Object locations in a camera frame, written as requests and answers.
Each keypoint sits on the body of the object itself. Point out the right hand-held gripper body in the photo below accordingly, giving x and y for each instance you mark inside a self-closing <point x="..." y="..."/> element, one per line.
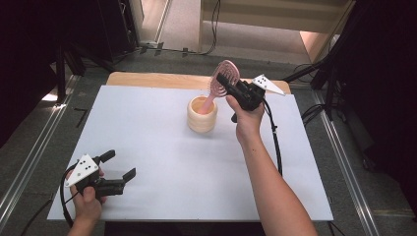
<point x="247" y="96"/>

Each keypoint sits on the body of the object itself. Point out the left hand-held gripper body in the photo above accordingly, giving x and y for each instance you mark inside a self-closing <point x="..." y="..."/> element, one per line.
<point x="82" y="168"/>

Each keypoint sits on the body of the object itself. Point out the pink hairbrush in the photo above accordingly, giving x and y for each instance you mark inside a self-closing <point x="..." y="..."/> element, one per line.
<point x="209" y="102"/>

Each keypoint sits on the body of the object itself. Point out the cream ribbed cup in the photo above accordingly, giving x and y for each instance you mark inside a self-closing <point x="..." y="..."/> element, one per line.
<point x="200" y="124"/>

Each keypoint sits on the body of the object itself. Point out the person's right hand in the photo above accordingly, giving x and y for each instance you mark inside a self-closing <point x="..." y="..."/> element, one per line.
<point x="249" y="124"/>

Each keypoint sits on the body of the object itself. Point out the person's left hand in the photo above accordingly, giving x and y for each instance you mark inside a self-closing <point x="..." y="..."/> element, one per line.
<point x="87" y="208"/>

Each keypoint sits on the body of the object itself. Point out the white board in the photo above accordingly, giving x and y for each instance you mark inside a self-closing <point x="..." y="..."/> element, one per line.
<point x="164" y="164"/>

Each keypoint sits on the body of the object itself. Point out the wooden table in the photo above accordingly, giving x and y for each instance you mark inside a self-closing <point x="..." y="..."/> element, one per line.
<point x="164" y="80"/>

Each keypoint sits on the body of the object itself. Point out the black metal stand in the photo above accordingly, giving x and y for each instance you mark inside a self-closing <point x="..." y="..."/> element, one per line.
<point x="60" y="75"/>
<point x="330" y="91"/>

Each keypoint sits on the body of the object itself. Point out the beige wooden shelf unit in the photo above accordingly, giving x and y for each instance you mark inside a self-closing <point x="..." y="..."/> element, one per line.
<point x="278" y="16"/>

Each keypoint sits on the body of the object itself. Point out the black cabinet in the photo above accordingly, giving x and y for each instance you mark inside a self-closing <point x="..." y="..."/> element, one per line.
<point x="114" y="29"/>

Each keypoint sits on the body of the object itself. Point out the black curtain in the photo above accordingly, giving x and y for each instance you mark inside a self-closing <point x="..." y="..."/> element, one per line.
<point x="387" y="82"/>

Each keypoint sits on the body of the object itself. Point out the metal floor rail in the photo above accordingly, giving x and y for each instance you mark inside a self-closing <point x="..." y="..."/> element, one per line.
<point x="36" y="154"/>
<point x="341" y="157"/>

